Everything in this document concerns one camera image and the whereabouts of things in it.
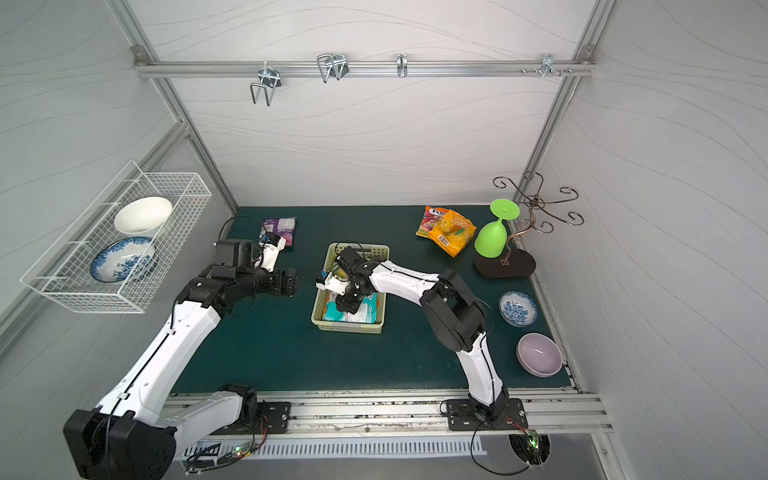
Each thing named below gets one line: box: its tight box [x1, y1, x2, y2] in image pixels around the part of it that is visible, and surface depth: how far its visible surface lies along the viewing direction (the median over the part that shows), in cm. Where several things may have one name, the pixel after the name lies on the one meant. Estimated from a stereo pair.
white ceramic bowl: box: [114, 196, 173, 236], surface depth 71 cm
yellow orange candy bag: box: [428, 209, 477, 258], surface depth 109 cm
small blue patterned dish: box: [499, 291, 538, 327], surface depth 92 cm
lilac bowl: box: [516, 332, 563, 378], surface depth 82 cm
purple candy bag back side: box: [262, 217, 297, 247], surface depth 117 cm
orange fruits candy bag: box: [415, 205, 448, 236], surface depth 117 cm
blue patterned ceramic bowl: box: [90, 237, 157, 283], surface depth 65 cm
